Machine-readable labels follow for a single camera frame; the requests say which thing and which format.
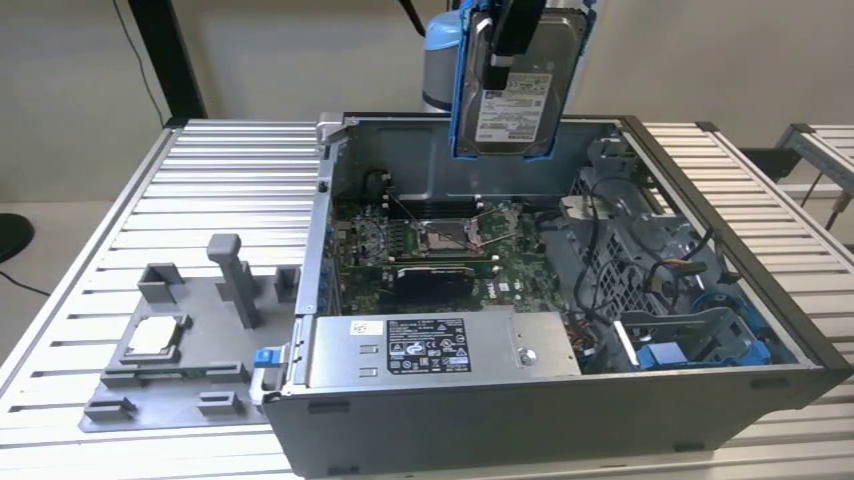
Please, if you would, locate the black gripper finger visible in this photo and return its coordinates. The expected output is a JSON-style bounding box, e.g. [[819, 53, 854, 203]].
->
[[479, 0, 547, 92]]

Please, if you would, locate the hard disk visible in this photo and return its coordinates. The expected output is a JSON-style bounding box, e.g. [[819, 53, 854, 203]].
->
[[447, 0, 595, 165]]

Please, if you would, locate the grey metal disk bay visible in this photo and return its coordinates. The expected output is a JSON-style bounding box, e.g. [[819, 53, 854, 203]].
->
[[552, 164, 802, 374]]

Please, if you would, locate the blue empty disk carrier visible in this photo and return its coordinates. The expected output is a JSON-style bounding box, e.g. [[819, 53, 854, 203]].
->
[[632, 342, 699, 372]]

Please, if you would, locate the black RAM slot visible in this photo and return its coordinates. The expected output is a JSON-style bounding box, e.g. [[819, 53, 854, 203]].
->
[[385, 252, 500, 261], [388, 194, 483, 205], [385, 258, 500, 268], [388, 203, 483, 215]]

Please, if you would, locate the CPU socket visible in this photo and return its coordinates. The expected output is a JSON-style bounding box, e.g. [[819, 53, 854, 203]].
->
[[413, 217, 487, 252]]

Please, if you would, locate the green motherboard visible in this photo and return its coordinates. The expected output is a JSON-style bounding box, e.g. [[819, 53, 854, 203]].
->
[[329, 197, 575, 316]]

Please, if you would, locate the metal slat side table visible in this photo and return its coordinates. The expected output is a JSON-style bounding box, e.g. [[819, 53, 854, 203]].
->
[[772, 122, 854, 231]]

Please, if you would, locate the black graphics card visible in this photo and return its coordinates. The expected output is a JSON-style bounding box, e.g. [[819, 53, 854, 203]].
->
[[383, 263, 499, 310]]

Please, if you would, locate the grey power supply unit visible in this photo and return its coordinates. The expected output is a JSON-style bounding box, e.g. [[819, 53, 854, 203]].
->
[[304, 307, 583, 390]]

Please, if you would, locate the grey parts rack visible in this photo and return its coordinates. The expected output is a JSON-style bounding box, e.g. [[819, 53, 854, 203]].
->
[[77, 232, 301, 434]]

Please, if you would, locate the open black PC case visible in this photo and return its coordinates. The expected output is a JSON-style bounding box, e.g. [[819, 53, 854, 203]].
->
[[259, 112, 854, 476]]

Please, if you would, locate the silver CPU chip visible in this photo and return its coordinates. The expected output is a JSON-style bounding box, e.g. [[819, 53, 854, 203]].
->
[[125, 316, 188, 356]]

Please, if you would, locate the black round chair base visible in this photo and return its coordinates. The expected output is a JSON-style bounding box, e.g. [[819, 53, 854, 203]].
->
[[0, 212, 36, 264]]

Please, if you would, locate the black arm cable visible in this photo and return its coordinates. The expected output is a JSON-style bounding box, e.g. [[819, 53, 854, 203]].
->
[[397, 0, 428, 37]]

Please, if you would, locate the locking lever wire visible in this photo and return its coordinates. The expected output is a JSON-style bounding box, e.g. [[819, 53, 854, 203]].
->
[[383, 191, 423, 222]]

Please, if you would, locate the black upright post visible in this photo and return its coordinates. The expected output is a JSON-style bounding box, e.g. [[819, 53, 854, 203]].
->
[[125, 0, 208, 121]]

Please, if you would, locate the power wire with black plug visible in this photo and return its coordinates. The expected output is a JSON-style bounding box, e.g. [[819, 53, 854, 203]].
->
[[650, 254, 707, 281]]

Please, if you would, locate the thin black wall cable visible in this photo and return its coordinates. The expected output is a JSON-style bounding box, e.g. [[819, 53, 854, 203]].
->
[[110, 0, 167, 129]]

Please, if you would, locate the blue data wire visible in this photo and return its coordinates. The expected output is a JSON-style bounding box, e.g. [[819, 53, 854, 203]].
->
[[690, 288, 759, 326]]

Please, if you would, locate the black cable on floor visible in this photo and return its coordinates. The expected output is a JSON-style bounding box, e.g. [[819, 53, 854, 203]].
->
[[0, 269, 53, 297]]

